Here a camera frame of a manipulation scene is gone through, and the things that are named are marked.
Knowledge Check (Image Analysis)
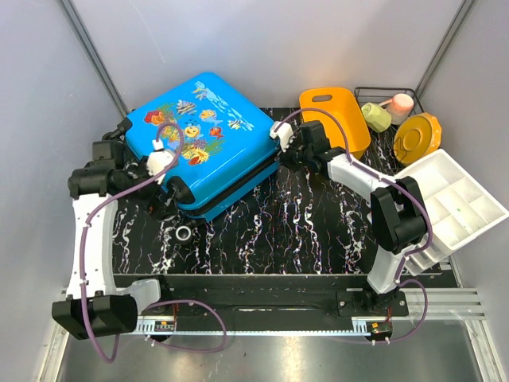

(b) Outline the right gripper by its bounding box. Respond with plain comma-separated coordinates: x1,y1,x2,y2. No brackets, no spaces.
276,134,313,174

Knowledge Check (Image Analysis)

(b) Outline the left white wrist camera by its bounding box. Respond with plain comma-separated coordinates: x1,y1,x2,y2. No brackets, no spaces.
146,140,177,185

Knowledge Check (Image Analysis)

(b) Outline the yellow plate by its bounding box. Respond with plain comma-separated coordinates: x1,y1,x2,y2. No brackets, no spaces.
393,112,442,166

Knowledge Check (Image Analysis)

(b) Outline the black wire dish rack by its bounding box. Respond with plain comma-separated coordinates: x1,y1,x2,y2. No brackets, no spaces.
353,87,425,175

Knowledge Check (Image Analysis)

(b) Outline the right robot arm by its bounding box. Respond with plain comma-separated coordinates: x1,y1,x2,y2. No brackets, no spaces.
270,121,431,316

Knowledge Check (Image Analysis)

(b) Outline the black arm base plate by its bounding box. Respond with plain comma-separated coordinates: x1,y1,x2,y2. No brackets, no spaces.
126,273,409,333

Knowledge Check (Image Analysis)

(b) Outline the blue fish-print suitcase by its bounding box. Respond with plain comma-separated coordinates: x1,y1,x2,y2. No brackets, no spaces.
104,72,278,244

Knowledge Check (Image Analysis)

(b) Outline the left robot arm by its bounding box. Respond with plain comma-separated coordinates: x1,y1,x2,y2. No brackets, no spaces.
52,140,176,340

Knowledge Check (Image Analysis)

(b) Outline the pink cup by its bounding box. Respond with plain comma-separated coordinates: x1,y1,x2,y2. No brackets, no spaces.
379,93,414,126

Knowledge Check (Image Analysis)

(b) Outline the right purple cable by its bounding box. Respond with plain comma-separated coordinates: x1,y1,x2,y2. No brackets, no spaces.
274,107,433,345

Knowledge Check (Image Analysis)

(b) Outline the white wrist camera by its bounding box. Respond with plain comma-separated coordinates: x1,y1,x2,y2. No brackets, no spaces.
146,140,177,185
270,121,293,153

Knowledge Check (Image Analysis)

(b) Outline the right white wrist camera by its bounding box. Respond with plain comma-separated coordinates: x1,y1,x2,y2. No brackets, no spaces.
270,121,293,153

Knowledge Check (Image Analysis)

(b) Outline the orange plastic basket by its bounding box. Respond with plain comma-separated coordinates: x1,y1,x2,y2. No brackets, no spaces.
299,87,371,159

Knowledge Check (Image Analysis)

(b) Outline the white drawer organizer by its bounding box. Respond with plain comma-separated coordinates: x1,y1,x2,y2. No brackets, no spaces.
396,149,508,275

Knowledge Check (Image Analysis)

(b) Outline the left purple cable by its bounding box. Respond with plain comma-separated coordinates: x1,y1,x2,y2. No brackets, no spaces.
79,122,228,364

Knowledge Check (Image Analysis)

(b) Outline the green cup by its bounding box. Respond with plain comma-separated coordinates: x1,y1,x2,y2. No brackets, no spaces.
361,103,392,133

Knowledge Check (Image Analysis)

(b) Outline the purple cable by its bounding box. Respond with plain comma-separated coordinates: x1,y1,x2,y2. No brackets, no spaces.
79,122,228,364
274,107,433,345

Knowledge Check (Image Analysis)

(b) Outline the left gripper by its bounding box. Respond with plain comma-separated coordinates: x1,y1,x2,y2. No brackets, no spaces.
121,156,179,220

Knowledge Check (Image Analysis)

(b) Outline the aluminium rail frame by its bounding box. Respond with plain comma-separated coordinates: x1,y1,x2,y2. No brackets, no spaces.
52,279,505,381

